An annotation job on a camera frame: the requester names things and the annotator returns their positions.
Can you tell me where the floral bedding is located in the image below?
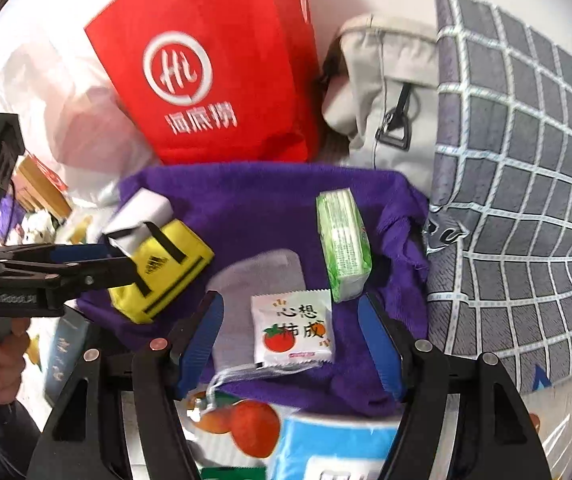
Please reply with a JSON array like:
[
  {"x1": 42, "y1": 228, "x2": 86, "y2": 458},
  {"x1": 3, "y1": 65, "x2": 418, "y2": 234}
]
[{"x1": 0, "y1": 192, "x2": 27, "y2": 246}]

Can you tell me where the dark box with gold end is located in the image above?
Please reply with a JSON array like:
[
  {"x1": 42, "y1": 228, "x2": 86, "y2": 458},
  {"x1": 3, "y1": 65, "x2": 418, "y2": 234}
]
[{"x1": 43, "y1": 307, "x2": 92, "y2": 408}]

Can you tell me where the fruit print tablecloth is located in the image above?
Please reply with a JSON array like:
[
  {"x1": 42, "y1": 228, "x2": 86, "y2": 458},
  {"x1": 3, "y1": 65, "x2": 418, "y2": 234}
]
[{"x1": 21, "y1": 210, "x2": 572, "y2": 480}]

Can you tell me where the yellow pouch with black straps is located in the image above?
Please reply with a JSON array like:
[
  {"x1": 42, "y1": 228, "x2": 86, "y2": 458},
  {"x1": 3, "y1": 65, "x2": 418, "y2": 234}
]
[{"x1": 107, "y1": 220, "x2": 215, "y2": 325}]

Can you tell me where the small decorated box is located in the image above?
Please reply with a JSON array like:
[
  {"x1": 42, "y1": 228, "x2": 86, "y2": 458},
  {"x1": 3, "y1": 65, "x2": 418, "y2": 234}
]
[{"x1": 16, "y1": 154, "x2": 69, "y2": 196}]

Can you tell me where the plain white packet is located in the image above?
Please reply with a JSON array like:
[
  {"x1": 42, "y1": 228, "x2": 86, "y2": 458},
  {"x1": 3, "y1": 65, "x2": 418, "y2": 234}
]
[{"x1": 102, "y1": 187, "x2": 174, "y2": 260}]

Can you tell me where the white packet with tomato print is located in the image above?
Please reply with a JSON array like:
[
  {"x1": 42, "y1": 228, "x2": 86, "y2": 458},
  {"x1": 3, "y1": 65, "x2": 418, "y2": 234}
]
[{"x1": 250, "y1": 287, "x2": 336, "y2": 367}]

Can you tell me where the red paper bag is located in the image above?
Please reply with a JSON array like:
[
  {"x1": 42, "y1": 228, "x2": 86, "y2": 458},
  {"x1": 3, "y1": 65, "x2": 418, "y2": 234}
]
[{"x1": 83, "y1": 0, "x2": 323, "y2": 166}]

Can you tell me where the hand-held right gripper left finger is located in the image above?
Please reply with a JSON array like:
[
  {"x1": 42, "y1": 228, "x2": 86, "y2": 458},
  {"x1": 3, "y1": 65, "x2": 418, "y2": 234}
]
[{"x1": 26, "y1": 290, "x2": 227, "y2": 480}]

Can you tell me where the grey checked pillow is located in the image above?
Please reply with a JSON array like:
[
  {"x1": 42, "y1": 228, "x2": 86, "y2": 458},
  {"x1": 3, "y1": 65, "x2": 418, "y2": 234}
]
[{"x1": 423, "y1": 0, "x2": 572, "y2": 396}]

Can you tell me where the blue tissue pack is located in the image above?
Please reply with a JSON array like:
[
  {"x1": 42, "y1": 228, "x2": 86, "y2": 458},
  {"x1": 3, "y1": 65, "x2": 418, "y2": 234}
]
[{"x1": 266, "y1": 412, "x2": 402, "y2": 480}]

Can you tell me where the white spotted plush toy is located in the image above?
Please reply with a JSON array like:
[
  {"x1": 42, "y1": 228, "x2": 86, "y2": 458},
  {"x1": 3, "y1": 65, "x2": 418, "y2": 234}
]
[{"x1": 21, "y1": 207, "x2": 59, "y2": 246}]

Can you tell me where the purple cloth bag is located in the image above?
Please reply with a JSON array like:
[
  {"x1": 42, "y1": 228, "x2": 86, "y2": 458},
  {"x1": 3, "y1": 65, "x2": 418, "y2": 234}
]
[{"x1": 76, "y1": 162, "x2": 432, "y2": 418}]

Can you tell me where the grey fabric bag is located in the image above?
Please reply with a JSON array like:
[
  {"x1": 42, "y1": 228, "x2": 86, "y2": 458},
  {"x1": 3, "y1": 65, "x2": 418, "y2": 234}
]
[{"x1": 316, "y1": 14, "x2": 439, "y2": 206}]

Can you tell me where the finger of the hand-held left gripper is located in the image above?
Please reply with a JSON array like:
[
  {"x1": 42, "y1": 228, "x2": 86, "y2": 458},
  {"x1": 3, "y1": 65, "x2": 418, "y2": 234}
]
[
  {"x1": 0, "y1": 242, "x2": 117, "y2": 266},
  {"x1": 46, "y1": 255, "x2": 140, "y2": 307}
]

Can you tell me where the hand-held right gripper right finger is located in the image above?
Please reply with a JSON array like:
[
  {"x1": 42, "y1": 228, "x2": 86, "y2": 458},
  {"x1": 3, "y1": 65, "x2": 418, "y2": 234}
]
[{"x1": 357, "y1": 292, "x2": 552, "y2": 480}]

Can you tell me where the green tissue pack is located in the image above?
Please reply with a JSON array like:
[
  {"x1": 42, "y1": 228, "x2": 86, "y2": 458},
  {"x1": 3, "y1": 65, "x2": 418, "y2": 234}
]
[{"x1": 315, "y1": 188, "x2": 373, "y2": 303}]

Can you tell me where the white plastic shopping bag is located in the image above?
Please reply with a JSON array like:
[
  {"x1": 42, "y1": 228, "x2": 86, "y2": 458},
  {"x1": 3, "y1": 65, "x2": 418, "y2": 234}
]
[{"x1": 0, "y1": 35, "x2": 162, "y2": 208}]

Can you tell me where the white mesh drawstring pouch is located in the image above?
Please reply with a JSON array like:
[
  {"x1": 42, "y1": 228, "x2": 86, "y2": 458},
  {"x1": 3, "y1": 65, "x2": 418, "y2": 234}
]
[{"x1": 186, "y1": 249, "x2": 303, "y2": 421}]

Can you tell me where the person's left hand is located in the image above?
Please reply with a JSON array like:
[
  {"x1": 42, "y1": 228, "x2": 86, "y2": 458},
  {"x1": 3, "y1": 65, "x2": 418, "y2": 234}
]
[{"x1": 0, "y1": 317, "x2": 32, "y2": 402}]

